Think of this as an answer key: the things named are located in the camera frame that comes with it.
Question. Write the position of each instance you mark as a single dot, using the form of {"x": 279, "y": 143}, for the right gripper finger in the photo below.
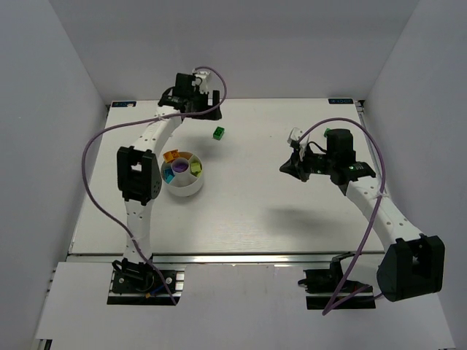
{"x": 297, "y": 173}
{"x": 293, "y": 163}

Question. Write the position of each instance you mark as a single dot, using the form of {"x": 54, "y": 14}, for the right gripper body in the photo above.
{"x": 302, "y": 165}

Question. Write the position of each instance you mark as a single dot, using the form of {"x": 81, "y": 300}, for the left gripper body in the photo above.
{"x": 214, "y": 103}

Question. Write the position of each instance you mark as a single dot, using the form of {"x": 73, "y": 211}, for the dark green lego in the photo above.
{"x": 218, "y": 133}

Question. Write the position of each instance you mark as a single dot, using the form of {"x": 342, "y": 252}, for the orange long lego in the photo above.
{"x": 171, "y": 155}

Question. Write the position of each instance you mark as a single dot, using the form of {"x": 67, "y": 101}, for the purple long lego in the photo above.
{"x": 180, "y": 165}

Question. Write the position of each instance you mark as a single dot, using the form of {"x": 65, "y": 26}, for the lime lego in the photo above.
{"x": 196, "y": 169}

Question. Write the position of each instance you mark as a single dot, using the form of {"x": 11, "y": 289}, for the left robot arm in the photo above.
{"x": 140, "y": 178}

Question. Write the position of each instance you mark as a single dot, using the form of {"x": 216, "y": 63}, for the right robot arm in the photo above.
{"x": 413, "y": 264}

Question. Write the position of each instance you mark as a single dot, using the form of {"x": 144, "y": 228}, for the left blue label sticker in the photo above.
{"x": 123, "y": 104}

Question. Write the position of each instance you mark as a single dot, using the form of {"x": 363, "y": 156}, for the blue label sticker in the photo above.
{"x": 123, "y": 104}
{"x": 338, "y": 101}

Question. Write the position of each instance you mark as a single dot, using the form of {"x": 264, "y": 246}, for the right blue label sticker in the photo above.
{"x": 338, "y": 101}

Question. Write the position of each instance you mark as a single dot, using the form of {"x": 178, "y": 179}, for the white round divided container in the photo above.
{"x": 185, "y": 184}

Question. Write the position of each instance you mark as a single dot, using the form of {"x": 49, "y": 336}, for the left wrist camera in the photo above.
{"x": 201, "y": 81}

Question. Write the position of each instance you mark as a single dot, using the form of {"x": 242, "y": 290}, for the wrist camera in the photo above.
{"x": 201, "y": 81}
{"x": 298, "y": 141}

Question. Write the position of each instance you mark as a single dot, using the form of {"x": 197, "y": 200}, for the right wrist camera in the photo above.
{"x": 298, "y": 141}

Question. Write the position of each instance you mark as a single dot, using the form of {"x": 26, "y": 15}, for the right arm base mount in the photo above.
{"x": 320, "y": 283}

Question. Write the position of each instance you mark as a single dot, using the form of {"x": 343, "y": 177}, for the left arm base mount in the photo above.
{"x": 138, "y": 284}

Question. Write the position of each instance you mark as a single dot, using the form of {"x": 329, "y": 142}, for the aluminium table rail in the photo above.
{"x": 184, "y": 259}

